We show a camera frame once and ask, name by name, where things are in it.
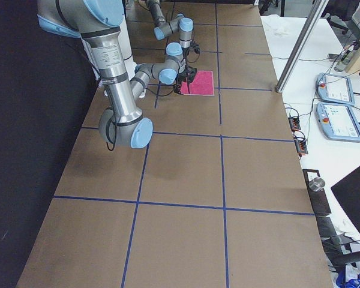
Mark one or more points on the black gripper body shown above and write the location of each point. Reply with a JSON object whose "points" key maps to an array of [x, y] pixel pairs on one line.
{"points": [[183, 74], [185, 51]]}

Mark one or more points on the aluminium frame post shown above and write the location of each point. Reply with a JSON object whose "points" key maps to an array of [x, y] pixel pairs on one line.
{"points": [[310, 23]]}

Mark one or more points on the metal cup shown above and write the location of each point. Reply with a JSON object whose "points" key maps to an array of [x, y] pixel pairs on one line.
{"points": [[316, 184]]}

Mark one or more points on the black monitor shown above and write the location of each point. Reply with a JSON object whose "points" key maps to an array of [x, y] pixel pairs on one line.
{"points": [[347, 193]]}

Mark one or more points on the far teach pendant tablet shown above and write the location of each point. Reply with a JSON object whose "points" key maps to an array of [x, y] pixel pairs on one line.
{"points": [[335, 89]]}

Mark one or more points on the pink towel white edge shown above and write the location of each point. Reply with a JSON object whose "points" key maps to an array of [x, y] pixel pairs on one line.
{"points": [[202, 85]]}

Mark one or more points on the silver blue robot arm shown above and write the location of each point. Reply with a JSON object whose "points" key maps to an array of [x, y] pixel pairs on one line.
{"points": [[181, 24], [98, 23]]}

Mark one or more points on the orange black connector box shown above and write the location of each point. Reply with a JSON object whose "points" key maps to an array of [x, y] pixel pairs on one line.
{"points": [[294, 123]]}

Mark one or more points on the teach pendant tablet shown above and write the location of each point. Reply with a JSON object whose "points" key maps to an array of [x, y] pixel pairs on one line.
{"points": [[335, 89], [338, 122]]}

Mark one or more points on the black tray block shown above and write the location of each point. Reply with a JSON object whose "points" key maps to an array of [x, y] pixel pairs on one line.
{"points": [[318, 199]]}

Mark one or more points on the near teach pendant tablet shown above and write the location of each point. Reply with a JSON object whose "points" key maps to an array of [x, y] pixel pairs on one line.
{"points": [[338, 122]]}

